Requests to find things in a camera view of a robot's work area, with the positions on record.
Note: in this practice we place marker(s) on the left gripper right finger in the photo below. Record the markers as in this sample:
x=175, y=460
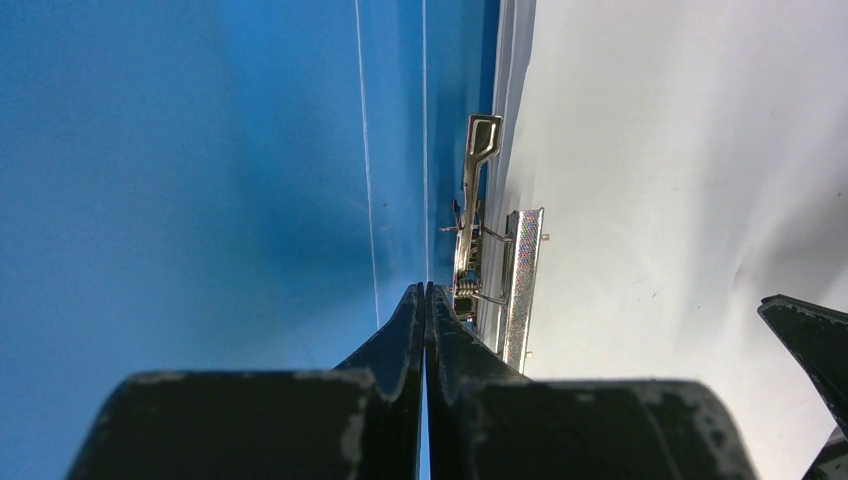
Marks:
x=487, y=421

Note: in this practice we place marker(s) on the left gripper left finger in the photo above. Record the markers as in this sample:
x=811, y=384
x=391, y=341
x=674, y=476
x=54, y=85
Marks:
x=358, y=420

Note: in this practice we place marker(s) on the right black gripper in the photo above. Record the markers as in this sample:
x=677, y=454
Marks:
x=816, y=337

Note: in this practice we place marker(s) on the white paper sheet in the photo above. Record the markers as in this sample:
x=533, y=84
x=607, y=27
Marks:
x=691, y=159

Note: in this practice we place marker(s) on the blue file folder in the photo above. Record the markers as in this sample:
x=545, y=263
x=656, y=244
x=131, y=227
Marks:
x=217, y=185

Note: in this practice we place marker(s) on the metal spine folder clip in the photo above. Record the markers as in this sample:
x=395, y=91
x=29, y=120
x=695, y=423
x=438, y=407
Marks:
x=495, y=266

